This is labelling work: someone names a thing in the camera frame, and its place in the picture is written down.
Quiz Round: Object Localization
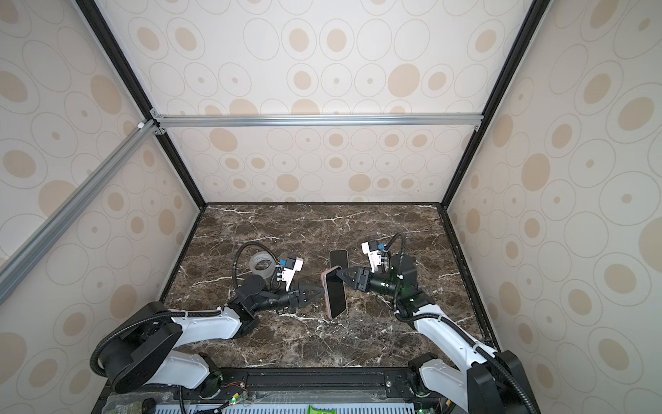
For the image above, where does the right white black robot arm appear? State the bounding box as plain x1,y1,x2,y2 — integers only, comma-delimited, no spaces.
327,249,541,413

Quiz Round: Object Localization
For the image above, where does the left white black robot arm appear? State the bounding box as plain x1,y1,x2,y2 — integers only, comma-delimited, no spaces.
89,275,324,400

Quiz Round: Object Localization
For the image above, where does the phone in grey case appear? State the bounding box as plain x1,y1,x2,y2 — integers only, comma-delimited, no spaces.
329,249,349,269

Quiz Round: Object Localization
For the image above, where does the clear tape roll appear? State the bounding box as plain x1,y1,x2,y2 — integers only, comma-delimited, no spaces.
248,252,277,279

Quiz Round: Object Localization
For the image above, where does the green tag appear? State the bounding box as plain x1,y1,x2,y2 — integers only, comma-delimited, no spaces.
307,405,336,414

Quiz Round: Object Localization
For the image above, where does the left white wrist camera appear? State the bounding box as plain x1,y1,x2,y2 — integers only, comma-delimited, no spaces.
279,257,303,292

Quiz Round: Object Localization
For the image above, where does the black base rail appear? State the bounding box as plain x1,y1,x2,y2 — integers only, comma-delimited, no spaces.
94,366,467,413

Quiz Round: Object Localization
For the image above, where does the horizontal aluminium rail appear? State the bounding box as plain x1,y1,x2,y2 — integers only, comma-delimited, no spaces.
156,113,484,128

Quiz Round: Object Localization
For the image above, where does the diagonal aluminium rail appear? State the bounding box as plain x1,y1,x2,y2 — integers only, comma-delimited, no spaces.
1,120,156,302

